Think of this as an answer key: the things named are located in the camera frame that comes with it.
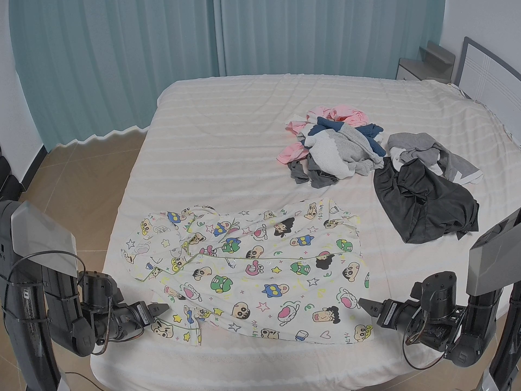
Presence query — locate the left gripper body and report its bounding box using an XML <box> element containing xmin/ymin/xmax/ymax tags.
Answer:
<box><xmin>121</xmin><ymin>301</ymin><xmax>158</xmax><ymax>335</ymax></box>

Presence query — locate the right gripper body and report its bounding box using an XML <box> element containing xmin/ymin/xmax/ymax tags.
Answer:
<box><xmin>377</xmin><ymin>299</ymin><xmax>414</xmax><ymax>329</ymax></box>

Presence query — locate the white printed pyjama top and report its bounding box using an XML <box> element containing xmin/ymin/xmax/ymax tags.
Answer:
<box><xmin>121</xmin><ymin>198</ymin><xmax>374</xmax><ymax>346</ymax></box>

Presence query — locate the pile of clothes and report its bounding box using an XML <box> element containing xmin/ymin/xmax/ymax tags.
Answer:
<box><xmin>277</xmin><ymin>104</ymin><xmax>386</xmax><ymax>189</ymax></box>

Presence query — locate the bed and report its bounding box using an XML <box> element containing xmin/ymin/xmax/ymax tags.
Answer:
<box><xmin>90</xmin><ymin>35</ymin><xmax>521</xmax><ymax>388</ymax></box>

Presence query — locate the black garment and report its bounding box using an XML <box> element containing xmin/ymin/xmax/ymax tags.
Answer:
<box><xmin>373</xmin><ymin>159</ymin><xmax>480</xmax><ymax>244</ymax></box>

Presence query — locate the grey white garment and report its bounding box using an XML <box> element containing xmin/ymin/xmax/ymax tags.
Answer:
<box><xmin>386</xmin><ymin>132</ymin><xmax>484</xmax><ymax>186</ymax></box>

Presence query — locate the black furniture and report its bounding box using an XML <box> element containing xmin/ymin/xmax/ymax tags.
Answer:
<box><xmin>0</xmin><ymin>145</ymin><xmax>22</xmax><ymax>203</ymax></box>

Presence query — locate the grey bedside table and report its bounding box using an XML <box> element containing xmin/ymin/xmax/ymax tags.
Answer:
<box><xmin>397</xmin><ymin>41</ymin><xmax>456</xmax><ymax>84</ymax></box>

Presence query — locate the blue-green curtain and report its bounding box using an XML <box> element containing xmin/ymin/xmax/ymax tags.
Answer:
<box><xmin>8</xmin><ymin>0</ymin><xmax>218</xmax><ymax>154</ymax></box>
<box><xmin>214</xmin><ymin>0</ymin><xmax>447</xmax><ymax>80</ymax></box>

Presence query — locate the black cable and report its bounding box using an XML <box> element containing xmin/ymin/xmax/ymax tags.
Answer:
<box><xmin>61</xmin><ymin>372</ymin><xmax>100</xmax><ymax>391</ymax></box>
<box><xmin>402</xmin><ymin>326</ymin><xmax>450</xmax><ymax>373</ymax></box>
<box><xmin>0</xmin><ymin>250</ymin><xmax>87</xmax><ymax>296</ymax></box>

